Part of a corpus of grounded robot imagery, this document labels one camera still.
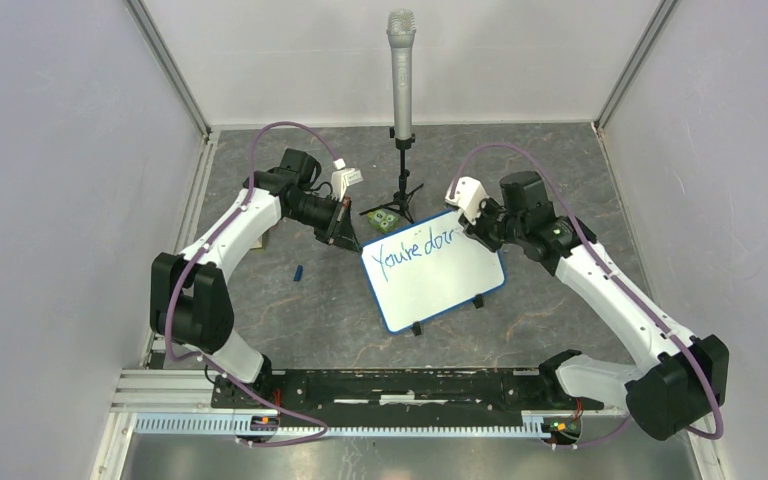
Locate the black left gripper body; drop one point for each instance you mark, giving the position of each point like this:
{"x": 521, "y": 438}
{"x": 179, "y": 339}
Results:
{"x": 325, "y": 214}

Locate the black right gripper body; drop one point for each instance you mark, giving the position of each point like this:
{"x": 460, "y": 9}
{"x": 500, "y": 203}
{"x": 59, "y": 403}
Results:
{"x": 493, "y": 227}

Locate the blue framed whiteboard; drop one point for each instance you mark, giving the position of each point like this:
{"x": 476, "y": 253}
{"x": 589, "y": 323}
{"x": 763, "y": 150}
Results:
{"x": 427, "y": 269}

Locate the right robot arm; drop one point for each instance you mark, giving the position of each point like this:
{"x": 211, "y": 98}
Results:
{"x": 676, "y": 379}

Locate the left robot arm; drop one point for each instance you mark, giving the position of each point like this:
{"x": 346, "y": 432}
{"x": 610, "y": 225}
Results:
{"x": 190, "y": 303}

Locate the green toy block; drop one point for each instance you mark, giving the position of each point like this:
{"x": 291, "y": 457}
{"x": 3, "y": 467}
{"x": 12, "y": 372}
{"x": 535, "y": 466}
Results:
{"x": 383, "y": 220}

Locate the colourful toy block stack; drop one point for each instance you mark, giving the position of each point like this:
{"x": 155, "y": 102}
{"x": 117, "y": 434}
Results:
{"x": 261, "y": 243}

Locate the silver microphone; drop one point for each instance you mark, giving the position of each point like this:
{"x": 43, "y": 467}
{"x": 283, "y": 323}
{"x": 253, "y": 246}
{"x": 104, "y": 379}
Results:
{"x": 401, "y": 31}

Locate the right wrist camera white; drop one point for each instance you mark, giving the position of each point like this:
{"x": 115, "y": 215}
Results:
{"x": 467, "y": 195}

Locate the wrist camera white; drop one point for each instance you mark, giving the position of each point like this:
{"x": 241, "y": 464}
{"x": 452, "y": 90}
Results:
{"x": 342, "y": 178}
{"x": 467, "y": 195}

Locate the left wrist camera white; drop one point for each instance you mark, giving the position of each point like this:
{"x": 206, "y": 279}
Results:
{"x": 342, "y": 178}

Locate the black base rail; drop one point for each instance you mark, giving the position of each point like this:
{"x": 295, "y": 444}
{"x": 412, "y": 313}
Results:
{"x": 421, "y": 398}

